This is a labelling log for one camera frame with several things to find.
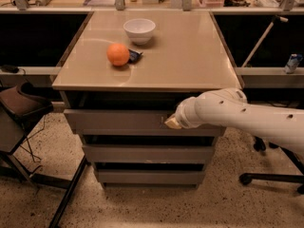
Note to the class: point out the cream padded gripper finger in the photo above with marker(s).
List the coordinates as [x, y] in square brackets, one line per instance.
[173, 122]

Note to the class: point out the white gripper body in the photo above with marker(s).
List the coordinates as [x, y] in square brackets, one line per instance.
[182, 114]

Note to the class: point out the grey top drawer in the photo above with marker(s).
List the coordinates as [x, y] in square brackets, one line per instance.
[132, 123]

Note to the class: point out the grey drawer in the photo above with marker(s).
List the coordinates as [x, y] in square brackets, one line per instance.
[143, 177]
[132, 123]
[148, 154]

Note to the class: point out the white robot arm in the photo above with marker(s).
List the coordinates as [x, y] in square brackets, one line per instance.
[228, 107]

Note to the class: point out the grey drawer cabinet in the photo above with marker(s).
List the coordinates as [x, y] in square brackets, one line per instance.
[184, 58]

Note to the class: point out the grey middle drawer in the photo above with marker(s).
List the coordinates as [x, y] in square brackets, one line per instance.
[148, 154]

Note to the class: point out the grey bottom drawer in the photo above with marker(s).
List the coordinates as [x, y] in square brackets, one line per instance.
[143, 177]

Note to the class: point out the dark blue snack packet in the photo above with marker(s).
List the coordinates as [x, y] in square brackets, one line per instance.
[134, 56]

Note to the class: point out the black office chair right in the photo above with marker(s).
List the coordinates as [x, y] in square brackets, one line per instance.
[246, 178]

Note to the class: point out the orange fruit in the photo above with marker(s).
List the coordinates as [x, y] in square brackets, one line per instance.
[117, 54]

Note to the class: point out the white bowl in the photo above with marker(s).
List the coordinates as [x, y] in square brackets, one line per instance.
[139, 31]

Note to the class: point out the blue white can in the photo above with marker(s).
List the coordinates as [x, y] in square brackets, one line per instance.
[293, 62]

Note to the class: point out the brown office chair left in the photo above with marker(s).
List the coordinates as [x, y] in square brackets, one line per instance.
[20, 111]

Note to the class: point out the black device on shelf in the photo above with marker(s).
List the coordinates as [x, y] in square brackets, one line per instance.
[9, 68]

